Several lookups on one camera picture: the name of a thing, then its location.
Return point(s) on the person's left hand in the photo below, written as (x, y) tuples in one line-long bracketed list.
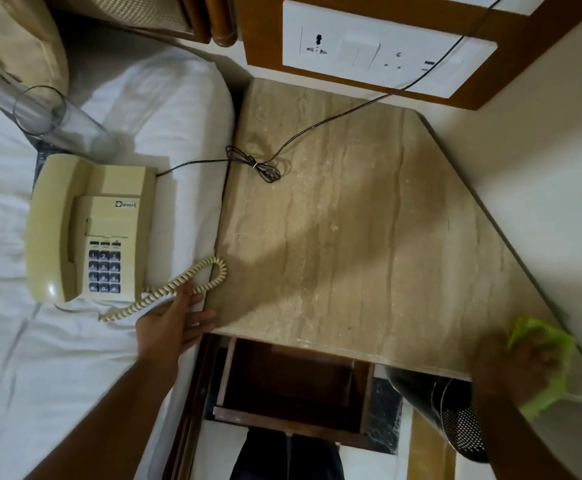
[(166, 329)]

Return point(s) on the person's right hand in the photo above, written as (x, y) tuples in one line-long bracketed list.
[(505, 374)]

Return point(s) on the person's right fingers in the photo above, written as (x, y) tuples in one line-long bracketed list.
[(540, 357)]

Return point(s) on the person's left thumb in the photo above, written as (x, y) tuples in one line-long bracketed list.
[(184, 296)]

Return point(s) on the person's left middle finger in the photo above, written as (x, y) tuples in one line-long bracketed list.
[(202, 329)]

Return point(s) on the green cleaning cloth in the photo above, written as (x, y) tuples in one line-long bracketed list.
[(563, 344)]

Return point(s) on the person's right forearm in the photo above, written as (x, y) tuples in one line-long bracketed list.
[(535, 444)]

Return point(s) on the person's left forearm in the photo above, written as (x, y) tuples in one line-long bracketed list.
[(106, 424)]

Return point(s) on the beige telephone base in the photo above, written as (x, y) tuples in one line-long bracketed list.
[(116, 229)]

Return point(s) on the open wooden nightstand drawer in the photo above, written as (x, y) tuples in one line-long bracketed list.
[(296, 384)]

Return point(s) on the black mesh waste bin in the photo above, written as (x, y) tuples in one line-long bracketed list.
[(435, 409)]

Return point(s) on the beige telephone handset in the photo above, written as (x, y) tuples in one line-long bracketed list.
[(48, 229)]

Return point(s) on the person's dark trousers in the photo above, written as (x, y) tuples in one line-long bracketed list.
[(286, 457)]

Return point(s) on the white bed sheet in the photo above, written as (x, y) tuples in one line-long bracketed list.
[(1, 304)]

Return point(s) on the white pillow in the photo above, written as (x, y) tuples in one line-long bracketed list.
[(171, 109)]

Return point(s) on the clear drinking glass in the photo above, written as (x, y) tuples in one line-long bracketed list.
[(58, 122)]

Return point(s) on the wooden cane headboard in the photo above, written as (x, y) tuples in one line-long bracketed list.
[(171, 12)]

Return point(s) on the beige cushion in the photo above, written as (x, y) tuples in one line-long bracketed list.
[(11, 39)]

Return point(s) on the brown wooden wall panel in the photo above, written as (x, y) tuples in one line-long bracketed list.
[(515, 59)]

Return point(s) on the white wall switch panel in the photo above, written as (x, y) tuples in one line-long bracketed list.
[(371, 49)]

